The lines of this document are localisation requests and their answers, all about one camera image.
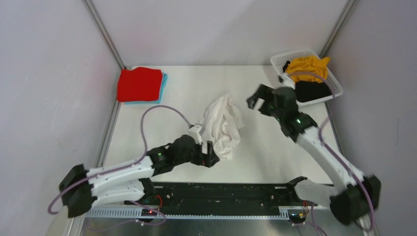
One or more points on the right aluminium frame post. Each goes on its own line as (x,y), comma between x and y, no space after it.
(343,18)

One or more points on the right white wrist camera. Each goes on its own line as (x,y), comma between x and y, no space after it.
(286,81)

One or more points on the left small electronics board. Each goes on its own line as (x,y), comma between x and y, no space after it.
(149,212)

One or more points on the left aluminium frame post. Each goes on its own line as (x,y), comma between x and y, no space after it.
(95,16)

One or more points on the folded cyan t shirt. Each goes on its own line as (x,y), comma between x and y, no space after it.
(158,101)

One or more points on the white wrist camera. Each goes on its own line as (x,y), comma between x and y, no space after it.
(195,132)
(286,81)

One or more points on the crumpled black t shirt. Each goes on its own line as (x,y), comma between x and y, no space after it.
(309,91)

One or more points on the aluminium frame post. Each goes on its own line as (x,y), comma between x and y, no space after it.
(95,16)
(343,18)

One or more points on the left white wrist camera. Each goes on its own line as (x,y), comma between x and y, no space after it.
(195,132)

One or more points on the folded red t shirt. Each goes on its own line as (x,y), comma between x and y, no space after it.
(141,84)

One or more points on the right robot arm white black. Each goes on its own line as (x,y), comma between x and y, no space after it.
(352,195)

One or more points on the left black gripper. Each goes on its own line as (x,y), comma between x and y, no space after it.
(206,160)

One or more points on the crumpled yellow t shirt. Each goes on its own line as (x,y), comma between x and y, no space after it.
(309,69)

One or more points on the small electronics board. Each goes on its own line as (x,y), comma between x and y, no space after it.
(149,212)
(297,218)

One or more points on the right small electronics board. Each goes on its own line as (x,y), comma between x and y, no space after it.
(297,218)

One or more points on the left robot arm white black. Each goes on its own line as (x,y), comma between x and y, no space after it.
(84,189)

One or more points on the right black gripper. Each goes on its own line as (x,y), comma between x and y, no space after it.
(263,92)

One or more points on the grey slotted cable duct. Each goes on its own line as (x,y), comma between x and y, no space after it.
(135,213)

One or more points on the white t shirt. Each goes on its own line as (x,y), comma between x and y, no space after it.
(222,121)

